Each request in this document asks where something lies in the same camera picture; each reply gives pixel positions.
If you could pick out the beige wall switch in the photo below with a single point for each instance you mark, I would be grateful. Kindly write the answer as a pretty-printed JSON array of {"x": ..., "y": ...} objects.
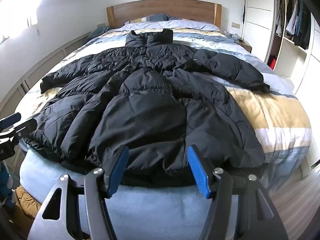
[
  {"x": 235, "y": 25},
  {"x": 101, "y": 25}
]

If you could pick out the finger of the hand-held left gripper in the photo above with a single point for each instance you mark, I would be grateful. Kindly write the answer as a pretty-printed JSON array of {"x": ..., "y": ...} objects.
[
  {"x": 25, "y": 127},
  {"x": 10, "y": 120}
]

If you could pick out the white wardrobe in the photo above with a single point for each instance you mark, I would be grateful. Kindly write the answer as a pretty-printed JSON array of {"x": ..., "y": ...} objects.
[{"x": 257, "y": 2}]

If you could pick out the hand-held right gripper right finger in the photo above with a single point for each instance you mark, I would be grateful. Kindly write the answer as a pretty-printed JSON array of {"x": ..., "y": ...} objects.
[{"x": 198, "y": 172}]

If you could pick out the wooden nightstand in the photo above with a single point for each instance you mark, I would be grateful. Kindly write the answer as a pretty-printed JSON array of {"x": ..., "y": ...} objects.
[{"x": 246, "y": 46}]

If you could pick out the row of hanging clothes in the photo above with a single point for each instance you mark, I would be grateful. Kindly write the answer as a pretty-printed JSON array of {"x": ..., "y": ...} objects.
[{"x": 295, "y": 17}]

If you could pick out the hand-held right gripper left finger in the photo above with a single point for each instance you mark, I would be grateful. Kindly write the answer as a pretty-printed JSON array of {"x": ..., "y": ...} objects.
[{"x": 118, "y": 172}]

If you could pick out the light blue fleece blanket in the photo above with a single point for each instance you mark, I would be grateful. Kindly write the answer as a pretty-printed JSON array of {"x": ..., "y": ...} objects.
[{"x": 150, "y": 205}]

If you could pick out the bed with striped duvet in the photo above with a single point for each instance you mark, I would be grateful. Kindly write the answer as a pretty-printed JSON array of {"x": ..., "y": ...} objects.
[{"x": 262, "y": 112}]

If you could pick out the wooden headboard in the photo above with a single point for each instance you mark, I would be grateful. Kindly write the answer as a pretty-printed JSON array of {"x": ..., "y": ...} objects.
[{"x": 162, "y": 7}]

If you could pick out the brown padded jacket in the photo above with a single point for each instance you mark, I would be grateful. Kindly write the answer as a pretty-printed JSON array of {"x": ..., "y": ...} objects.
[{"x": 27, "y": 202}]

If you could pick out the dark blue cloth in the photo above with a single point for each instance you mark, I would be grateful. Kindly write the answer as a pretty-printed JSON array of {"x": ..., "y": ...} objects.
[{"x": 98, "y": 33}]

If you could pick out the black puffer jacket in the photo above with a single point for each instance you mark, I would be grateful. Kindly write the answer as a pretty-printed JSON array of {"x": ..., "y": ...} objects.
[{"x": 150, "y": 105}]

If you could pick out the red bag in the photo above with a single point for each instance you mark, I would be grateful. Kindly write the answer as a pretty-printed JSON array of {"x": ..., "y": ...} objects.
[{"x": 271, "y": 63}]

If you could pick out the grey-blue pillow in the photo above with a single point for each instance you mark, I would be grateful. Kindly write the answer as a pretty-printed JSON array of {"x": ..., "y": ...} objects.
[{"x": 160, "y": 17}]

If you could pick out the white low wall cabinet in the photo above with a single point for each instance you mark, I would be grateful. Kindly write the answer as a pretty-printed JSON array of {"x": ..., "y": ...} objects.
[{"x": 37, "y": 62}]

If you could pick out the blue and white cloth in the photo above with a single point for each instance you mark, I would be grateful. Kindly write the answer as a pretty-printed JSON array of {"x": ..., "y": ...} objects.
[{"x": 6, "y": 182}]

